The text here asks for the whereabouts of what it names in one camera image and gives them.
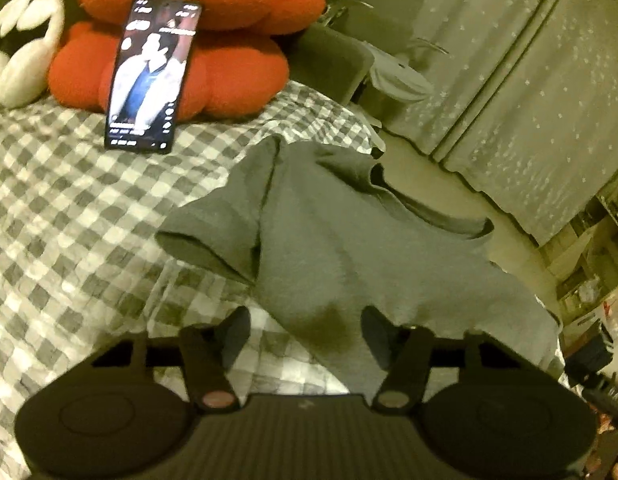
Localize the grey t-shirt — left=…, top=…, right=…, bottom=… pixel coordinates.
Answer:
left=156, top=135, right=558, bottom=396

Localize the grey white checkered bedsheet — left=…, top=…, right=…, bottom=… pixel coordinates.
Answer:
left=0, top=82, right=371, bottom=479

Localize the orange plush cushion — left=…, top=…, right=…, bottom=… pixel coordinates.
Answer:
left=48, top=0, right=325, bottom=122

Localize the white cloth on chair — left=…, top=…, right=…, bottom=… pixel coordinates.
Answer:
left=364, top=42, right=434, bottom=104

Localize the white over-ear headphones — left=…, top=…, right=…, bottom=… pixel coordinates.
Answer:
left=0, top=0, right=65, bottom=108

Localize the dark grey bedside cube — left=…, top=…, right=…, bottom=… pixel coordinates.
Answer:
left=283, top=24, right=374, bottom=105

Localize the grey star patterned curtain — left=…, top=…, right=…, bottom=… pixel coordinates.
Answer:
left=384, top=0, right=618, bottom=244

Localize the grey office chair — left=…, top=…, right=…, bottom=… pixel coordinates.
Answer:
left=308, top=0, right=450, bottom=126

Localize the wooden shelf unit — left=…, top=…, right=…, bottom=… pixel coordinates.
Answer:
left=539, top=172, right=618, bottom=324

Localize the black smartphone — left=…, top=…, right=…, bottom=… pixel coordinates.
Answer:
left=104, top=0, right=203, bottom=154

